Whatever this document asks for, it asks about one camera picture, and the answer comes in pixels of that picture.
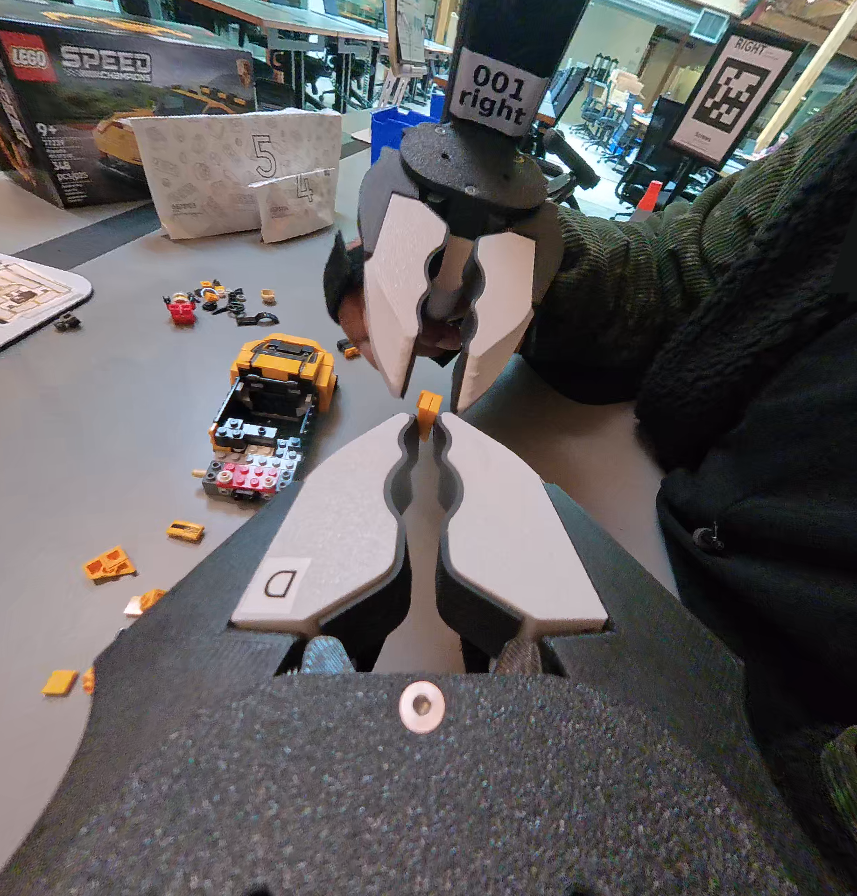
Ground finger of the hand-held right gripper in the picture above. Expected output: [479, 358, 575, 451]
[451, 230, 536, 414]
[364, 192, 452, 400]

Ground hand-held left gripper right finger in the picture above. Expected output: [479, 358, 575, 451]
[434, 412, 610, 638]

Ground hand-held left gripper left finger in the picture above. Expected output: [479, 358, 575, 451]
[229, 412, 414, 634]

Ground yellow black lego car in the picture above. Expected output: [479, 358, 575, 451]
[203, 335, 340, 501]

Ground orange lego pieces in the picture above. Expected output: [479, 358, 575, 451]
[42, 520, 205, 697]

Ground person's left forearm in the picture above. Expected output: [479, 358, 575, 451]
[819, 724, 857, 851]

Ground pile of small lego parts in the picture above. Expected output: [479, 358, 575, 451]
[194, 280, 247, 316]

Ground lego set box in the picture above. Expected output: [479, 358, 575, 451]
[0, 14, 258, 210]

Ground lego sticker sheet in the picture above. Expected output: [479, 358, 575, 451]
[0, 262, 69, 326]

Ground blue storage bin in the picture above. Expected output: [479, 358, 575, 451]
[370, 105, 443, 167]

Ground small white paper bag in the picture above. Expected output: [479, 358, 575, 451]
[250, 168, 335, 245]

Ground black office chair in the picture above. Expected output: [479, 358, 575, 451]
[614, 150, 688, 211]

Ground large white paper bag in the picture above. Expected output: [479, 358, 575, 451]
[129, 108, 343, 241]

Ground marker sign board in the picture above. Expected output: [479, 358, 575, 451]
[670, 28, 808, 169]

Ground white stand base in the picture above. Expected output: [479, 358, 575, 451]
[0, 246, 93, 361]

